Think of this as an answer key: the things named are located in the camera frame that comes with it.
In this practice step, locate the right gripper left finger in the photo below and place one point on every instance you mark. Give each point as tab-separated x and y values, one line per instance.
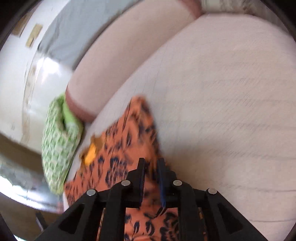
100	215

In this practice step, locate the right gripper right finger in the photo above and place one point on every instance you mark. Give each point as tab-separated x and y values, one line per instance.
202	215

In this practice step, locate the orange black floral garment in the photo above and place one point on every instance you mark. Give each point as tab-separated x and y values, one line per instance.
107	161

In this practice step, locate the stained glass window panel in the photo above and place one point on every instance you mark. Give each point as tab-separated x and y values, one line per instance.
27	187

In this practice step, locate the green white checkered pillow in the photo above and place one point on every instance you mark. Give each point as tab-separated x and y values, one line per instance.
61	136

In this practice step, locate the pink cylindrical bolster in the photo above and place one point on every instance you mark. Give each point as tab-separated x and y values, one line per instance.
121	49

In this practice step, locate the grey pillow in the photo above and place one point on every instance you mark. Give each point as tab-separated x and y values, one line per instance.
77	26

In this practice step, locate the striped floral back cushion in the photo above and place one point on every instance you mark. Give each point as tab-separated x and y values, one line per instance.
251	7

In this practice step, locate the dark wooden door frame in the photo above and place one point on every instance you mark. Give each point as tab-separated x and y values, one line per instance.
21	219

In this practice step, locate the beige wall switch plate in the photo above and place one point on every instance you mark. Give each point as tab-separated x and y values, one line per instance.
33	35

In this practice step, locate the framed wall panel box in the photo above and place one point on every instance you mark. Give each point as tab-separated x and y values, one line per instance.
21	24

